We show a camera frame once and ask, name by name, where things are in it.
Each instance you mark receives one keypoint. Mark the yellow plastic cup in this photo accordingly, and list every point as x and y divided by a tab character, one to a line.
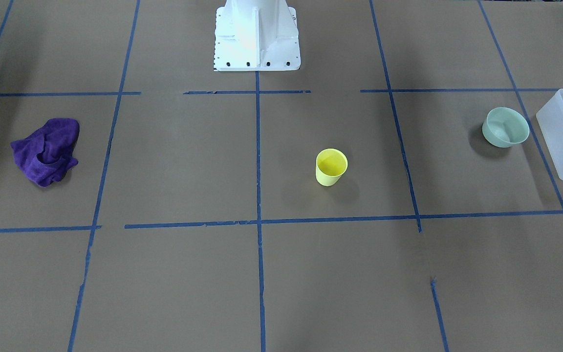
331	164

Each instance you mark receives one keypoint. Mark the green ceramic bowl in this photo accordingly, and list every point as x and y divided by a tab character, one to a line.
504	127

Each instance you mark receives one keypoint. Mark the purple crumpled cloth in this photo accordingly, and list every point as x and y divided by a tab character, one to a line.
47	154

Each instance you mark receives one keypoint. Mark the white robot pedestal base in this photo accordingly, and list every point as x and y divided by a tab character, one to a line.
256	35

